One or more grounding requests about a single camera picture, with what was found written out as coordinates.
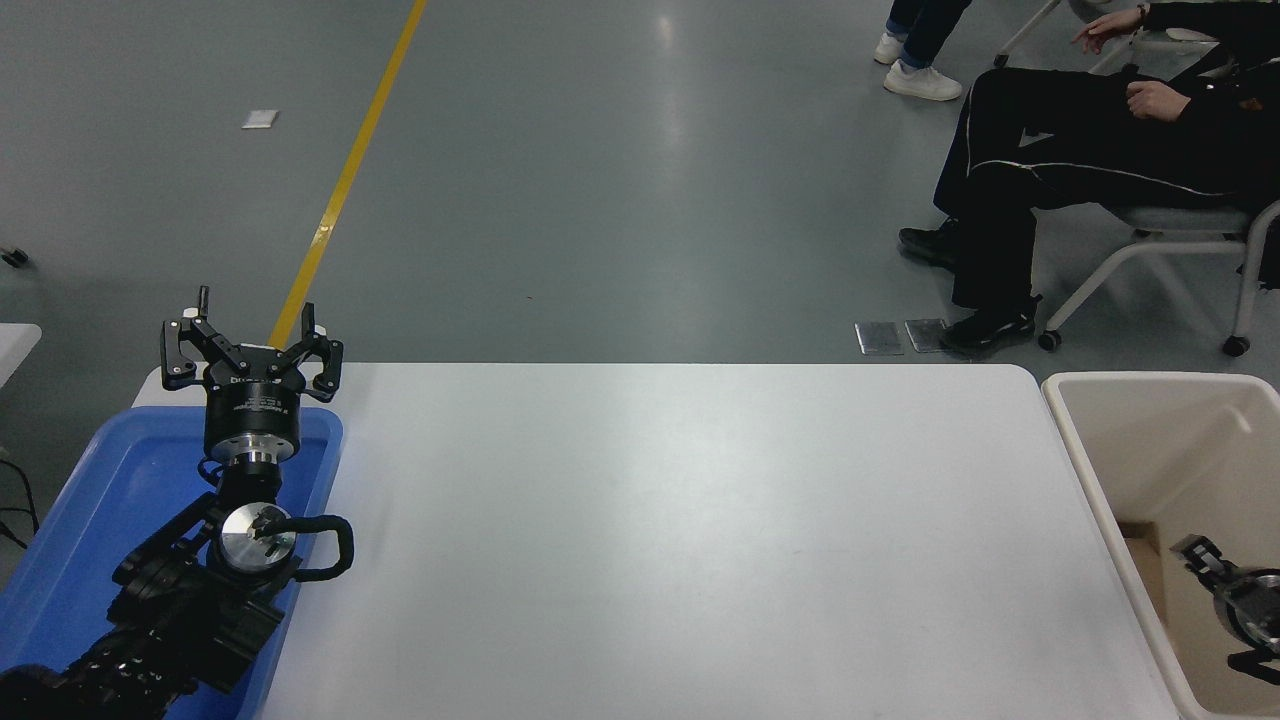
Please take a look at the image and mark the grey office chair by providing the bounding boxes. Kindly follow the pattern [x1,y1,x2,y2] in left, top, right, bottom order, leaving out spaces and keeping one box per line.
[1036,195,1280,359]

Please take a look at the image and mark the large pale plastic bin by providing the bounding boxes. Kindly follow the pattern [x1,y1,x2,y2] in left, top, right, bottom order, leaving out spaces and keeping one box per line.
[1042,372,1280,719]

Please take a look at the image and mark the standing person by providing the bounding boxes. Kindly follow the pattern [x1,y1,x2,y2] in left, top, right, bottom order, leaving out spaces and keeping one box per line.
[873,0,974,103]

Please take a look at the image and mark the seated person's right hand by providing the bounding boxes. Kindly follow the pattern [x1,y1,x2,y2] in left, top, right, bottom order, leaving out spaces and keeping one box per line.
[1069,7,1148,54]

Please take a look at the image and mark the seated person's left hand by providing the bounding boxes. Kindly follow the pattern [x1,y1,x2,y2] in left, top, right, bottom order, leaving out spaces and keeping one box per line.
[1126,79,1192,124]

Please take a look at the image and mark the seated person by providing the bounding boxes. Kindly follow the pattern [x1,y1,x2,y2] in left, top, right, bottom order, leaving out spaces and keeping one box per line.
[897,0,1280,357]

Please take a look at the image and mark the small white side table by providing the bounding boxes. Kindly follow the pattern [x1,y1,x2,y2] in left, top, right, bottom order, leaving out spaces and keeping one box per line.
[0,322,45,393]

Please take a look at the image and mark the black cables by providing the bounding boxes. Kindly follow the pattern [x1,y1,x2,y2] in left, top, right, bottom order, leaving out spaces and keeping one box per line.
[0,450,42,551]

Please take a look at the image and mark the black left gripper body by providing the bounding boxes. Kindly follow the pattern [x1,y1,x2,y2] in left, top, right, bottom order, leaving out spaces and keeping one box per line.
[203,346,305,463]

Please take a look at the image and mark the blue plastic tray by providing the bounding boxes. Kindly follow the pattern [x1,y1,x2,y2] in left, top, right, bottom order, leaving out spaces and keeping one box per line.
[0,405,344,720]

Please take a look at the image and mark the white-legged wheeled chair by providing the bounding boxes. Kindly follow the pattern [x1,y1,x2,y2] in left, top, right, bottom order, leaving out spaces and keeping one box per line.
[992,0,1226,79]

